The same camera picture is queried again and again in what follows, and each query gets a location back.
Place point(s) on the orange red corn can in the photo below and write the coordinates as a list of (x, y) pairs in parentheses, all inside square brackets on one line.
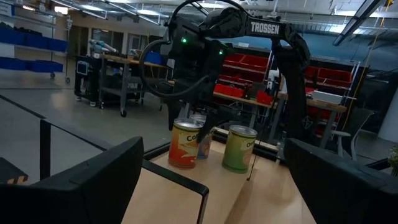
[(183, 149)]

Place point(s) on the white storage rack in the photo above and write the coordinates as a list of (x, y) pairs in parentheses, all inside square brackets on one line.
[(53, 25)]

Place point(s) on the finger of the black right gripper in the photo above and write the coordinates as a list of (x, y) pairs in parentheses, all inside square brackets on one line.
[(207, 124), (173, 115)]

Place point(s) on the light blue robot arm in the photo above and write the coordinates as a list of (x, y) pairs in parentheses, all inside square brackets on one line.
[(101, 46)]

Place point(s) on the blue storage bin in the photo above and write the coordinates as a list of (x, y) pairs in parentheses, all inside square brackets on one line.
[(36, 41), (154, 57), (45, 66), (12, 63), (11, 36), (57, 45)]

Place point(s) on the wheeled wooden-top workbench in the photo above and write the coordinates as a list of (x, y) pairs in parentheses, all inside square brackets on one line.
[(130, 60)]

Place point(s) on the white chair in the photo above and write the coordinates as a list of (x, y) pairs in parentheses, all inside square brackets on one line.
[(351, 137)]

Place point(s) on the white box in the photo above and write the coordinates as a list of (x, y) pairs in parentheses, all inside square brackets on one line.
[(326, 97)]

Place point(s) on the red storage bin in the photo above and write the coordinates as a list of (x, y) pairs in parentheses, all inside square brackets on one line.
[(228, 90), (264, 98), (255, 62), (334, 76)]

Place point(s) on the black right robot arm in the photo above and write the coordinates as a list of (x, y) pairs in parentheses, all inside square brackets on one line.
[(292, 77)]

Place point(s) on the black hazard-striped floor mat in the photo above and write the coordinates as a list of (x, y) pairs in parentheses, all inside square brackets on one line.
[(7, 169)]

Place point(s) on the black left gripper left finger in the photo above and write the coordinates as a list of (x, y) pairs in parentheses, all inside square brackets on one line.
[(93, 186)]

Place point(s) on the blue green peaches can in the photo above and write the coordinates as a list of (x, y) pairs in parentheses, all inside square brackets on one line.
[(204, 151)]

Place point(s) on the black equipment cart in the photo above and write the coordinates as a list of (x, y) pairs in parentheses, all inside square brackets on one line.
[(87, 77)]

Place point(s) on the long wooden workbench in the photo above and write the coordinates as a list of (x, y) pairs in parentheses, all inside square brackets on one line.
[(326, 107)]

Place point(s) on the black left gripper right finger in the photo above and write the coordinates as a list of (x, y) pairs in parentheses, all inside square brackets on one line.
[(339, 186)]

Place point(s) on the green oranges can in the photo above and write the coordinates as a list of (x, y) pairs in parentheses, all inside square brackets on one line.
[(237, 152)]

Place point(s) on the potted green plant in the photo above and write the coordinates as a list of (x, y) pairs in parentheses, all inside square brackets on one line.
[(393, 161)]

